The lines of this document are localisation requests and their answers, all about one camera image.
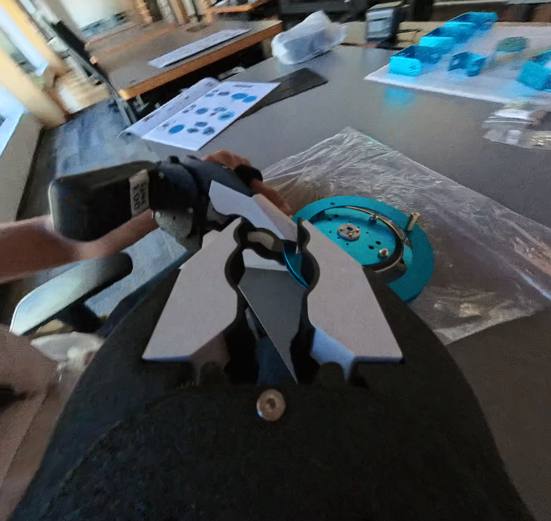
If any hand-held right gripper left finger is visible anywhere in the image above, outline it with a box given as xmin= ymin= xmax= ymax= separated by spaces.
xmin=142 ymin=219 xmax=242 ymax=367

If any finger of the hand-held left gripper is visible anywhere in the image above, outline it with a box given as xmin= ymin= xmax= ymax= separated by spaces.
xmin=209 ymin=181 xmax=298 ymax=242
xmin=243 ymin=228 xmax=290 ymax=272

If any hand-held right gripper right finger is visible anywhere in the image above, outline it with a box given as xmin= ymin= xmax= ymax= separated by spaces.
xmin=296 ymin=219 xmax=404 ymax=380

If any blue round metal turntable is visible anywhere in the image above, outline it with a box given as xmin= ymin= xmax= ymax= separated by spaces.
xmin=284 ymin=196 xmax=434 ymax=303

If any grey desk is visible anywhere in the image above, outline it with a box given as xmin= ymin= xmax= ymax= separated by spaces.
xmin=202 ymin=21 xmax=551 ymax=521

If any person's left hand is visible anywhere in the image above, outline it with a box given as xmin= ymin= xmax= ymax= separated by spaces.
xmin=202 ymin=150 xmax=292 ymax=214

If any printed instruction sheet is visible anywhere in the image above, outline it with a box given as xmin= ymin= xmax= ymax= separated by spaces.
xmin=116 ymin=77 xmax=280 ymax=151

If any black chair armrest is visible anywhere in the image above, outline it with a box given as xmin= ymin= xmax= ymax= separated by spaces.
xmin=11 ymin=253 xmax=133 ymax=336

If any large window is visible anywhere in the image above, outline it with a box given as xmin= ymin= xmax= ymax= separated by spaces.
xmin=0 ymin=86 xmax=26 ymax=155

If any black flat plate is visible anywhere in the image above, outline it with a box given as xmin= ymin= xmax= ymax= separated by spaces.
xmin=239 ymin=68 xmax=329 ymax=119

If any wood-edged side table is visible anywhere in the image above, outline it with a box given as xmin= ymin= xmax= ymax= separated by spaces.
xmin=88 ymin=20 xmax=283 ymax=99

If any yellow pillar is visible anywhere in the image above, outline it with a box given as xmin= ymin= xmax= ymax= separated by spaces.
xmin=0 ymin=0 xmax=65 ymax=127

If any black office chair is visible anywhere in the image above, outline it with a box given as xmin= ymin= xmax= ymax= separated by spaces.
xmin=52 ymin=21 xmax=134 ymax=121

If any clear plastic bag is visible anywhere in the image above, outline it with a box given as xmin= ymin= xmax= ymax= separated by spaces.
xmin=263 ymin=127 xmax=551 ymax=344

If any long white paper sheet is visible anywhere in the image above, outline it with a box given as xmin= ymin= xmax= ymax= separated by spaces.
xmin=148 ymin=28 xmax=251 ymax=69

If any white wrapped package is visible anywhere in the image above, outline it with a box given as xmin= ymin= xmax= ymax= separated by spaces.
xmin=271 ymin=10 xmax=347 ymax=65

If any person's beige shirt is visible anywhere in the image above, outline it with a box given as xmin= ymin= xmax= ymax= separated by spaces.
xmin=0 ymin=325 xmax=61 ymax=504

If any set of blue metal parts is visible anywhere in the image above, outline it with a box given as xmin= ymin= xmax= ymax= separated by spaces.
xmin=389 ymin=11 xmax=551 ymax=91

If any dark box with pale label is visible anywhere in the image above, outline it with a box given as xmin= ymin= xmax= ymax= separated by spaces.
xmin=365 ymin=2 xmax=405 ymax=43

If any white flat tray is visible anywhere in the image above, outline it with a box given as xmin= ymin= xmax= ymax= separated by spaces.
xmin=365 ymin=23 xmax=551 ymax=104

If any pile of clear hardware bags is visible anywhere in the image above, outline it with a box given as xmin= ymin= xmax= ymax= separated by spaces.
xmin=482 ymin=103 xmax=551 ymax=149

